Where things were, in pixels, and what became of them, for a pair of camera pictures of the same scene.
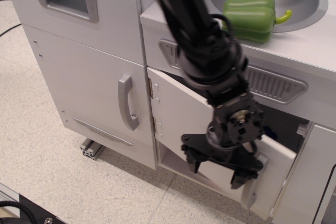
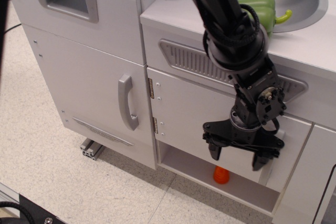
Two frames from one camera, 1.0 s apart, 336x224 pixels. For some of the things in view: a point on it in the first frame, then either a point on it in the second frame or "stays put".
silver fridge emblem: x=102 y=132 stays put
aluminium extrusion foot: x=91 y=148 stays put
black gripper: x=197 y=148 → x=222 y=133
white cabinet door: x=178 y=110 → x=284 y=171
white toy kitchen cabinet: x=285 y=23 stays put
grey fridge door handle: x=125 y=85 stays put
